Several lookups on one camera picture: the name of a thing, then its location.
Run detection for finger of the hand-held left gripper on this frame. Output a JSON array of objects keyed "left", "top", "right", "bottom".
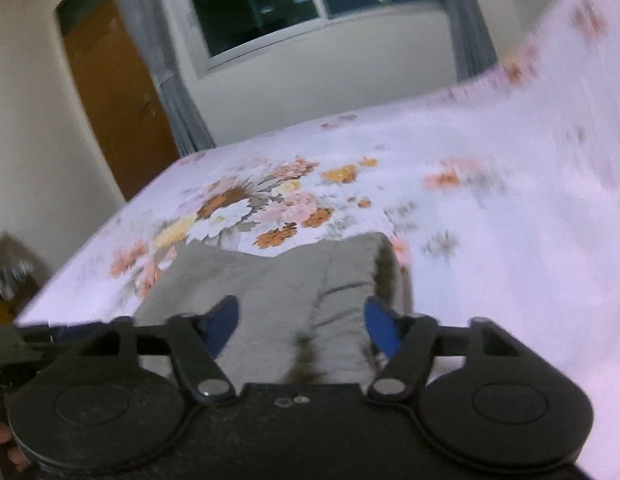
[{"left": 19, "top": 322, "right": 116, "bottom": 346}]

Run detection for grey curtain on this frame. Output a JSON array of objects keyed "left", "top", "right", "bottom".
[
  {"left": 104, "top": 0, "right": 214, "bottom": 157},
  {"left": 429, "top": 0, "right": 502, "bottom": 82}
]

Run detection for person's left hand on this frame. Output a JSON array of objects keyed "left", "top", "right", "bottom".
[{"left": 0, "top": 419, "right": 30, "bottom": 473}]

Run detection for grey pants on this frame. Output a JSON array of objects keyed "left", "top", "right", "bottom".
[{"left": 132, "top": 232, "right": 416, "bottom": 387}]

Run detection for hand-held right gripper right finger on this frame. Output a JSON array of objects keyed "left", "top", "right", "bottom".
[{"left": 364, "top": 296, "right": 530, "bottom": 404}]

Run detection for brown wooden door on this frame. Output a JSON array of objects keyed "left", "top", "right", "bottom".
[{"left": 55, "top": 0, "right": 181, "bottom": 202}]

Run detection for dark wooden furniture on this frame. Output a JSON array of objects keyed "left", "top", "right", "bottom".
[{"left": 0, "top": 232, "right": 50, "bottom": 317}]

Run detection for white framed window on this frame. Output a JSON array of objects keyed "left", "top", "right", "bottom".
[{"left": 162, "top": 0, "right": 447, "bottom": 73}]

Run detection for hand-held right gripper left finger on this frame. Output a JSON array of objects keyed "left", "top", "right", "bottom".
[{"left": 83, "top": 295, "right": 240, "bottom": 406}]

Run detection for floral bed sheet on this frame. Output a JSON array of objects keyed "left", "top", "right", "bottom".
[{"left": 15, "top": 0, "right": 620, "bottom": 480}]

